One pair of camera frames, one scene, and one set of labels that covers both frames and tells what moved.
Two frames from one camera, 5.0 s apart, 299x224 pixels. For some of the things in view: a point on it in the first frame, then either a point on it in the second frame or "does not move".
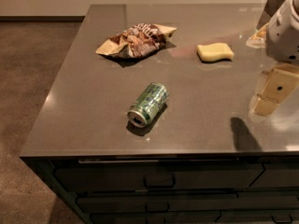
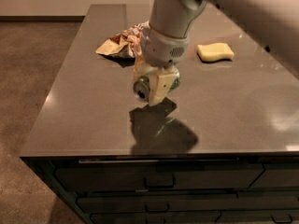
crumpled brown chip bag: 136,40 does not move
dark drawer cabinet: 256,188 does not move
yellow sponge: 214,52 does not move
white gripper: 284,36 to 161,49
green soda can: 148,105 to 141,87
